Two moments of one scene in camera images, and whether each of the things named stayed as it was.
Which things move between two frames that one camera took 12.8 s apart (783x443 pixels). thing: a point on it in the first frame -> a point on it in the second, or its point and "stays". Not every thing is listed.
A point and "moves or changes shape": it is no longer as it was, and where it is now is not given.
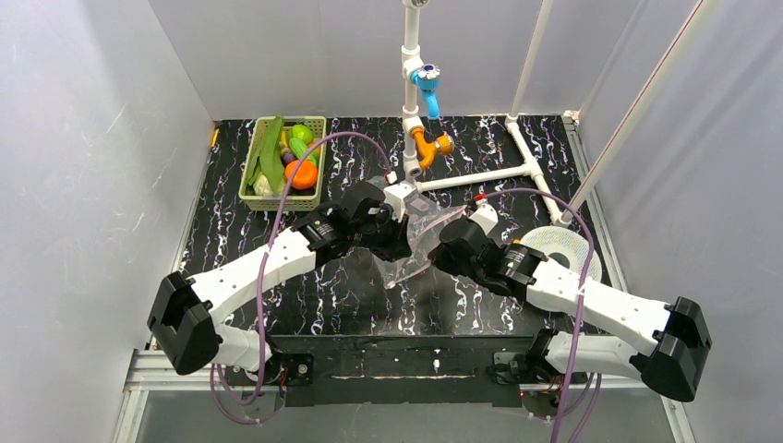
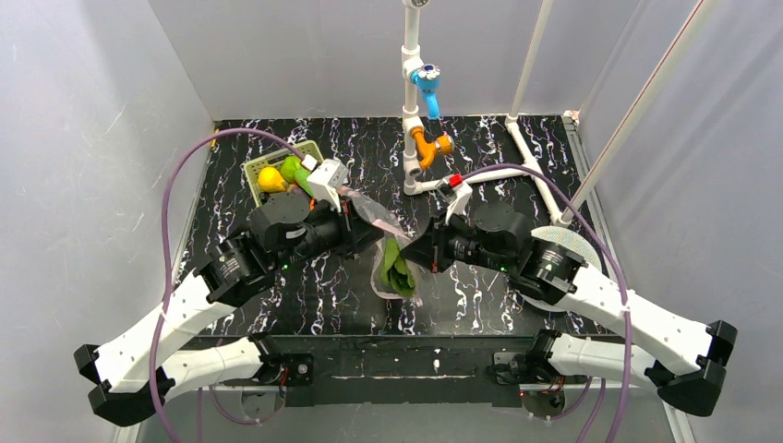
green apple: [303, 132] -> [293, 171]
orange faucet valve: [443, 145] stays
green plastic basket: [307, 201] moves or changes shape
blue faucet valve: [427, 79] stays
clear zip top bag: [428, 221] moves or changes shape
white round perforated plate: [550, 240] stays
